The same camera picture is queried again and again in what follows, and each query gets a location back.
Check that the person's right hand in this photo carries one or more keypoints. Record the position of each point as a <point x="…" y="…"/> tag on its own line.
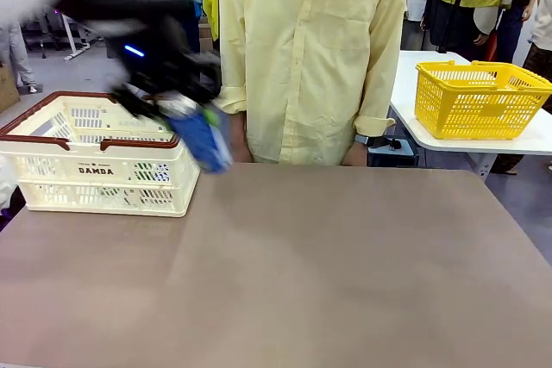
<point x="243" y="156"/>

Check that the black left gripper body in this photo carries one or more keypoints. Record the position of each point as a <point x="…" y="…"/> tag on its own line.
<point x="151" y="62"/>

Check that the person's right forearm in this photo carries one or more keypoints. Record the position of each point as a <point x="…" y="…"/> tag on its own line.
<point x="238" y="131"/>

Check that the person's left hand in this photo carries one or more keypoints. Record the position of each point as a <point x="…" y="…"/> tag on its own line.
<point x="357" y="156"/>

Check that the white height-adjustable desk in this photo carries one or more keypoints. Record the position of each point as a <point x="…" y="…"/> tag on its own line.
<point x="67" y="36"/>

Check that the person in yellow shirt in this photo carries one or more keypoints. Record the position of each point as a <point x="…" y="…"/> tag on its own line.
<point x="310" y="62"/>

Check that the yellow plastic shopping basket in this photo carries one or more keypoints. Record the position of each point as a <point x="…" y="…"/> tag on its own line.
<point x="474" y="114"/>

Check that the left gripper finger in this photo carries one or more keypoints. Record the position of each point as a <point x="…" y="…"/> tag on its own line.
<point x="142" y="105"/>
<point x="211" y="116"/>

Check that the blue white drink can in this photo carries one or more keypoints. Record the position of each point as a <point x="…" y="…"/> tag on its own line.
<point x="207" y="148"/>
<point x="161" y="177"/>

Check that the large cardboard box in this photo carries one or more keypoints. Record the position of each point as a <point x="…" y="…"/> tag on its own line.
<point x="6" y="92"/>

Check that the white side table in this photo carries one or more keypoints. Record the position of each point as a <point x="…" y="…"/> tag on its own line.
<point x="405" y="101"/>

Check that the dark frame under table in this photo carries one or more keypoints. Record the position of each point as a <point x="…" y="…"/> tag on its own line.
<point x="394" y="152"/>

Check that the dark wristwatch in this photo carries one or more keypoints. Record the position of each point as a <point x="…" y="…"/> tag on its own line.
<point x="364" y="140"/>

